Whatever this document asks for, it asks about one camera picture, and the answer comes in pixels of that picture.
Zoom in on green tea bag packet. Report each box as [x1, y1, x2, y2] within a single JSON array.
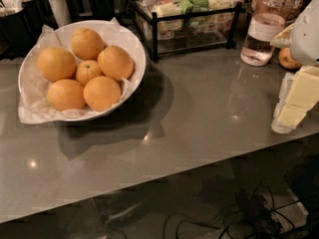
[[177, 0, 209, 14]]

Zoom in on black floor cables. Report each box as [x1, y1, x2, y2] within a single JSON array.
[[162, 186, 310, 239]]

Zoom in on clear plastic water bottle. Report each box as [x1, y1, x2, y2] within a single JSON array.
[[240, 0, 295, 67]]

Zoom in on orange at bowl back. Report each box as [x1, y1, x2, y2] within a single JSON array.
[[71, 28, 104, 61]]

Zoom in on white cup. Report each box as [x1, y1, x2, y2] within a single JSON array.
[[48, 0, 71, 28]]

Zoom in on white ceramic bowl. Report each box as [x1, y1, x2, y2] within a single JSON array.
[[18, 20, 146, 124]]

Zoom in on black container with packets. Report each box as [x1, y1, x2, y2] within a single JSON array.
[[0, 0, 42, 59]]

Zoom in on black wire tea rack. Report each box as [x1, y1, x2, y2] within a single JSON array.
[[131, 2, 243, 61]]

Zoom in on black cup with sticks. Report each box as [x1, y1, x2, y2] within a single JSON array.
[[89, 0, 115, 20]]

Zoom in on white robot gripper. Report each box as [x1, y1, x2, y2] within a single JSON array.
[[270, 0, 319, 133]]

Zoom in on small centre orange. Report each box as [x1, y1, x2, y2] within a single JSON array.
[[75, 60, 103, 85]]

